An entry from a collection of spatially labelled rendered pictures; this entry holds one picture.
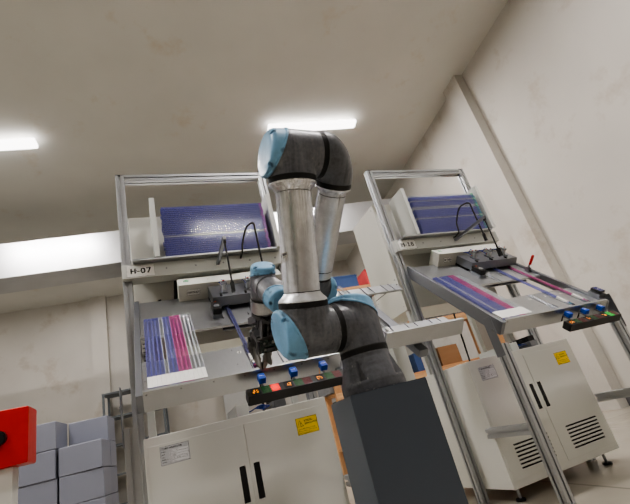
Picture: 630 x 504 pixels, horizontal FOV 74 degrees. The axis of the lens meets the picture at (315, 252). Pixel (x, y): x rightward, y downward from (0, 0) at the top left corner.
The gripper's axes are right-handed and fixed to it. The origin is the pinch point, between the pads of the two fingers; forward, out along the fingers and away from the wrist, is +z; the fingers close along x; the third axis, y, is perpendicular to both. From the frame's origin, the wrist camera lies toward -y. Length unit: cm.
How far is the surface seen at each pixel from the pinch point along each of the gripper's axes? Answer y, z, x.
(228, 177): -119, -44, 15
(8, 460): -6, 19, -73
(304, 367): -2.3, 5.9, 15.9
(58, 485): -275, 276, -131
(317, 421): -12.2, 39.5, 26.3
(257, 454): -8.2, 43.7, 0.4
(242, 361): -12.0, 5.2, -3.6
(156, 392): -2.2, 3.8, -32.2
